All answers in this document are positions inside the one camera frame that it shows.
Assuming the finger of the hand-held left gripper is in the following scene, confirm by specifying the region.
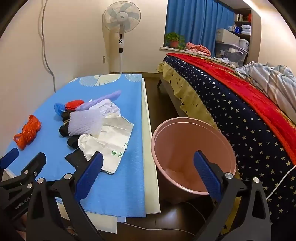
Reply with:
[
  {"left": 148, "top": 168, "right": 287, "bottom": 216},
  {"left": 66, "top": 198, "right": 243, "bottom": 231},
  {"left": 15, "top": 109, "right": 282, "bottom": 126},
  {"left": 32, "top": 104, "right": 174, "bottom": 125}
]
[
  {"left": 0, "top": 152, "right": 47, "bottom": 197},
  {"left": 0, "top": 148, "right": 19, "bottom": 170}
]

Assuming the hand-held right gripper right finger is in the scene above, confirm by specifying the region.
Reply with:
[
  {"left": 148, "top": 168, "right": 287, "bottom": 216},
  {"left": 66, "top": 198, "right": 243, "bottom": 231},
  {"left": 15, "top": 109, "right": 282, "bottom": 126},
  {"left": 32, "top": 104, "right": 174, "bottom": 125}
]
[{"left": 194, "top": 150, "right": 271, "bottom": 241}]

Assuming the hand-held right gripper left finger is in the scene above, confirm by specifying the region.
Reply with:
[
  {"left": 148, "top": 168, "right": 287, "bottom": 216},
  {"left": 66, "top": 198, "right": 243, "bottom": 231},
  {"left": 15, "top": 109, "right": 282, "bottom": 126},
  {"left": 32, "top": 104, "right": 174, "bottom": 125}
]
[{"left": 26, "top": 152, "right": 104, "bottom": 241}]

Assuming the black plastic bag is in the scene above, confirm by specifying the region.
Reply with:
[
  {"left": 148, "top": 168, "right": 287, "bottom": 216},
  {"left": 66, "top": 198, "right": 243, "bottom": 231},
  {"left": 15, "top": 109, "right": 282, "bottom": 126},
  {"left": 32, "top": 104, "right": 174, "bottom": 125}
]
[
  {"left": 67, "top": 137, "right": 80, "bottom": 149},
  {"left": 60, "top": 111, "right": 72, "bottom": 123},
  {"left": 58, "top": 125, "right": 70, "bottom": 137},
  {"left": 65, "top": 149, "right": 91, "bottom": 170}
]

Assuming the white paper bag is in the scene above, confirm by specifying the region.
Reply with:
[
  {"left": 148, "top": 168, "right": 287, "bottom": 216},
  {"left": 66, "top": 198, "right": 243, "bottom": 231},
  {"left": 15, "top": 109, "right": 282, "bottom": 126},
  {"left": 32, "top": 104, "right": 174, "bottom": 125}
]
[{"left": 77, "top": 134, "right": 126, "bottom": 174}]

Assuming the orange plastic bag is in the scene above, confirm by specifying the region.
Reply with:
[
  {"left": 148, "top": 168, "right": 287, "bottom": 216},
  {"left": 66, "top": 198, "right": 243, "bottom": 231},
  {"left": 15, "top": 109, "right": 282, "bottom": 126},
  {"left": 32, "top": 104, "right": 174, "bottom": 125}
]
[{"left": 13, "top": 115, "right": 42, "bottom": 150}]

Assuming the pink plastic bin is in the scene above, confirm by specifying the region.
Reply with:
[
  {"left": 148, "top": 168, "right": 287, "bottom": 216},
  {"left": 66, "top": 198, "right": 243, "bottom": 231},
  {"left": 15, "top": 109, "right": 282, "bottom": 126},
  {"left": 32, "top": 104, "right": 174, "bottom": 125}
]
[{"left": 151, "top": 117, "right": 237, "bottom": 194}]

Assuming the white foam net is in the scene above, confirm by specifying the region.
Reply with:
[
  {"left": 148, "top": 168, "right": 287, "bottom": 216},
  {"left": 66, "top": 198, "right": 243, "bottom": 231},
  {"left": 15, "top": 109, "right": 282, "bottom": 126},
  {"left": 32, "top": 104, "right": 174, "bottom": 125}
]
[{"left": 69, "top": 109, "right": 103, "bottom": 136}]

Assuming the white paper sheet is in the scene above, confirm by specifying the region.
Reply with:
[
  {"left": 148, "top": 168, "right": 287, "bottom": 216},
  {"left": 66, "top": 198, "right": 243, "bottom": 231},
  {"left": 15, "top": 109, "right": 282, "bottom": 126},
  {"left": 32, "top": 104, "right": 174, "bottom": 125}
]
[{"left": 98, "top": 113, "right": 134, "bottom": 149}]

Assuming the blue patterned mat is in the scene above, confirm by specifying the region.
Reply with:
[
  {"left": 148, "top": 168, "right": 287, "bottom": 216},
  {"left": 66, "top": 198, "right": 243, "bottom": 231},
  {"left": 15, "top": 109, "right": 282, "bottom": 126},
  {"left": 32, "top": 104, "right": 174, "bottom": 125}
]
[{"left": 0, "top": 74, "right": 147, "bottom": 218}]

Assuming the crumpled black plastic bag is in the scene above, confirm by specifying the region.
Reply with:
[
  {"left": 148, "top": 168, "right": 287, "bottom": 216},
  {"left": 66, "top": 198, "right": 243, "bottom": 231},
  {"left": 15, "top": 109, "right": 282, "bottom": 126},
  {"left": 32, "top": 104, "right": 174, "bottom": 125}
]
[
  {"left": 67, "top": 137, "right": 80, "bottom": 149},
  {"left": 58, "top": 125, "right": 70, "bottom": 137},
  {"left": 60, "top": 111, "right": 72, "bottom": 123}
]

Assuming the blue plastic bag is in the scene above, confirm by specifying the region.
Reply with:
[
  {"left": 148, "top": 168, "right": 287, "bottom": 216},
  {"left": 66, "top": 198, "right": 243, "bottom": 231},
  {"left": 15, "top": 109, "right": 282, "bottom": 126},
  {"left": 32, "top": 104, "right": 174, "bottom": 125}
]
[{"left": 54, "top": 103, "right": 67, "bottom": 114}]

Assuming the bed with star blanket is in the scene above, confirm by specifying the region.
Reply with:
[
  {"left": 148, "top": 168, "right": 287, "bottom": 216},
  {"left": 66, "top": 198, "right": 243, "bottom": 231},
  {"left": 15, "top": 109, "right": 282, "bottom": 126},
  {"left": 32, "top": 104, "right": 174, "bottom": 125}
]
[{"left": 162, "top": 56, "right": 296, "bottom": 232}]

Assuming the white plastic bag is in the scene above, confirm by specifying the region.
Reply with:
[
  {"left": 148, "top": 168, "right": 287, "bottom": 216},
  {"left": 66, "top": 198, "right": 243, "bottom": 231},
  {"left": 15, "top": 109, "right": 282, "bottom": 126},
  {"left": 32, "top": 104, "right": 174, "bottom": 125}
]
[{"left": 99, "top": 98, "right": 122, "bottom": 116}]

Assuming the red plastic bag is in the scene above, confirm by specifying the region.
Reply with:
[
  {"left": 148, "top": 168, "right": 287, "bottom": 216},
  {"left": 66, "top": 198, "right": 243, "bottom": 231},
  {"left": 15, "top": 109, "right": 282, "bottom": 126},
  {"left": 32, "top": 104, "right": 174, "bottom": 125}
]
[{"left": 65, "top": 100, "right": 85, "bottom": 111}]

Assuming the purple foam net sleeve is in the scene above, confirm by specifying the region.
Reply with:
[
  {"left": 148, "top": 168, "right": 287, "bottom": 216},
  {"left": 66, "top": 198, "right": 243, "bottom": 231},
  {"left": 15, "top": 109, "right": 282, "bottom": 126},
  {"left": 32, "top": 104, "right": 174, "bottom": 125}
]
[{"left": 76, "top": 90, "right": 122, "bottom": 111}]

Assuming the red blanket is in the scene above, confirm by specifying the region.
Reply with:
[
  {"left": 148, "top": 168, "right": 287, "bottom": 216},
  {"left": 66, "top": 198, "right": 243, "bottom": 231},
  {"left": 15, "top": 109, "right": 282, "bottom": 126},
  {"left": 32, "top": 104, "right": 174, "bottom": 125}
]
[{"left": 166, "top": 53, "right": 296, "bottom": 158}]

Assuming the yellow starry bed sheet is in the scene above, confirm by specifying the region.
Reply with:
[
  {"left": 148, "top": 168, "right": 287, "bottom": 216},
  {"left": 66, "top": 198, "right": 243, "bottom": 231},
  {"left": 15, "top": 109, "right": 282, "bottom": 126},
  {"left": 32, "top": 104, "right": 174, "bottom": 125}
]
[{"left": 157, "top": 62, "right": 238, "bottom": 237}]

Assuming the striped light blue duvet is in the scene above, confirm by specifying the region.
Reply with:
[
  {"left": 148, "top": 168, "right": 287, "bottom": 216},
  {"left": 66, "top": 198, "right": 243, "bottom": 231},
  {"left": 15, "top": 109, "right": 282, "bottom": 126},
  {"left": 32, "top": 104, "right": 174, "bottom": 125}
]
[{"left": 235, "top": 61, "right": 296, "bottom": 113}]

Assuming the clear storage bin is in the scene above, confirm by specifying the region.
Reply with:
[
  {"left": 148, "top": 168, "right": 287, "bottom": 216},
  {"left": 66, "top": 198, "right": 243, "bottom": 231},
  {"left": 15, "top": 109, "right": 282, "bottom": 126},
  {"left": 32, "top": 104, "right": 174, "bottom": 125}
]
[{"left": 215, "top": 42, "right": 248, "bottom": 66}]

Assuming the pink cloth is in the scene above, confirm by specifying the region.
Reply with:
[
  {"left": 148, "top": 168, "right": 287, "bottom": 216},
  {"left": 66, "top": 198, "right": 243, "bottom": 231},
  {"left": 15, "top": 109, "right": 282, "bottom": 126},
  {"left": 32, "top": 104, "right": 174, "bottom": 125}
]
[{"left": 186, "top": 42, "right": 211, "bottom": 56}]

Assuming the white windowsill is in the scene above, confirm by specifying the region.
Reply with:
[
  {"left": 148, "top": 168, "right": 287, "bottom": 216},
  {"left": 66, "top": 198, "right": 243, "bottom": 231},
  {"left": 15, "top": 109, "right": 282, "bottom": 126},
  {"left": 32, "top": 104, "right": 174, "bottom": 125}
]
[{"left": 160, "top": 46, "right": 232, "bottom": 65}]

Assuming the potted green plant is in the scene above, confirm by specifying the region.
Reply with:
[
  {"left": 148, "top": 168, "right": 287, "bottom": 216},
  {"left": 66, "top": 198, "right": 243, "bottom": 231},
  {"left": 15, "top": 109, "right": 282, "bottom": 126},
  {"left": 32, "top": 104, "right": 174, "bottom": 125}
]
[{"left": 165, "top": 32, "right": 186, "bottom": 50}]

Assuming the grey cardboard box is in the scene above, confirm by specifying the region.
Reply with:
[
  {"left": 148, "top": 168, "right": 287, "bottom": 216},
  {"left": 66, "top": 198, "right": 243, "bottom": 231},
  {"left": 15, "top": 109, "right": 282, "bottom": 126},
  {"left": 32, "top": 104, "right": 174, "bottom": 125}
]
[{"left": 216, "top": 28, "right": 241, "bottom": 47}]

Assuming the wooden bookshelf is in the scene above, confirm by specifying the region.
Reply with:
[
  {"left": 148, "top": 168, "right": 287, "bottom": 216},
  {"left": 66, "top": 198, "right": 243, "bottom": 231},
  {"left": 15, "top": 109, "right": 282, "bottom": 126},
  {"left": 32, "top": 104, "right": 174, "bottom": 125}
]
[{"left": 233, "top": 8, "right": 252, "bottom": 42}]

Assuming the blue curtain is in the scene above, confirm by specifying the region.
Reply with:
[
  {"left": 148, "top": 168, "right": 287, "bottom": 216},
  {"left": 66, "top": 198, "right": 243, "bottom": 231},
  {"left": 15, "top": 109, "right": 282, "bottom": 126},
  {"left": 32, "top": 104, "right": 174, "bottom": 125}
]
[{"left": 165, "top": 0, "right": 235, "bottom": 55}]

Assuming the white standing fan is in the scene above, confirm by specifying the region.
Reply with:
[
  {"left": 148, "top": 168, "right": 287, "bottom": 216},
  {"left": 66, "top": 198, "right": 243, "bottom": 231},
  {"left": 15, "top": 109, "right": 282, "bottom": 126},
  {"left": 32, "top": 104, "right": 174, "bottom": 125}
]
[{"left": 102, "top": 3, "right": 141, "bottom": 75}]

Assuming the white cable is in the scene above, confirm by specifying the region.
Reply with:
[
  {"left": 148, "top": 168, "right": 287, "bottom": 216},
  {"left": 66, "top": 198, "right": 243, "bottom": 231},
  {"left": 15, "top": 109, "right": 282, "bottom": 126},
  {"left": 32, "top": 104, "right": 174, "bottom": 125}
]
[
  {"left": 266, "top": 165, "right": 296, "bottom": 200},
  {"left": 118, "top": 201, "right": 206, "bottom": 237}
]

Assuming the grey bed frame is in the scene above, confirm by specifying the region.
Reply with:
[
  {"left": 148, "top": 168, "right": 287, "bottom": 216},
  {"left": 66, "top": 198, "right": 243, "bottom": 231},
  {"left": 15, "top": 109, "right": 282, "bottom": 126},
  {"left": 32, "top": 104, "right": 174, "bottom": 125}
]
[{"left": 157, "top": 74, "right": 185, "bottom": 116}]

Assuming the grey wall cable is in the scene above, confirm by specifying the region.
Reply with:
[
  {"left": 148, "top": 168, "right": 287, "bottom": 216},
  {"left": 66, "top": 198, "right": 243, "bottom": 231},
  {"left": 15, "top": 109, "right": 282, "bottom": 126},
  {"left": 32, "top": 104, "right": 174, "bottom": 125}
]
[{"left": 42, "top": 0, "right": 56, "bottom": 93}]

